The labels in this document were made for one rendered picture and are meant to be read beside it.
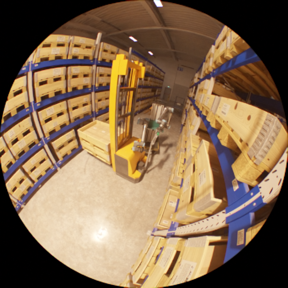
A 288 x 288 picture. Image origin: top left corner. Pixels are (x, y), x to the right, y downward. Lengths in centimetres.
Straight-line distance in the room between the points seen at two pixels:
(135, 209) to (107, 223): 72
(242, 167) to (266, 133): 19
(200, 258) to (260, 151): 55
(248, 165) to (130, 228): 221
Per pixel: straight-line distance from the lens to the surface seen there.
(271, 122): 51
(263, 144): 49
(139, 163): 250
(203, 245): 61
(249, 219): 53
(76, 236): 257
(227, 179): 70
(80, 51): 312
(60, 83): 273
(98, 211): 244
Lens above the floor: 231
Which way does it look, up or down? 36 degrees down
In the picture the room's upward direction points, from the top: 11 degrees clockwise
